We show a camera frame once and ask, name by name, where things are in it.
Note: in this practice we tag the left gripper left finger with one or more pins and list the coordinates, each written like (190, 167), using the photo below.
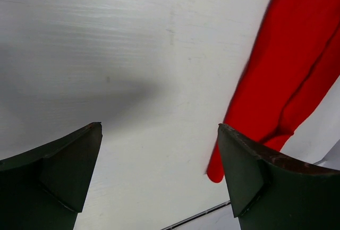
(46, 187)

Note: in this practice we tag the red t shirt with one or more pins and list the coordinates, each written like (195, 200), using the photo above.
(293, 64)

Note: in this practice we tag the aluminium table edge rail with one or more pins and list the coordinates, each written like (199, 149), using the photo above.
(196, 216)

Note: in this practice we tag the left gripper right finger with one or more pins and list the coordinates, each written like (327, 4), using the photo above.
(270, 190)

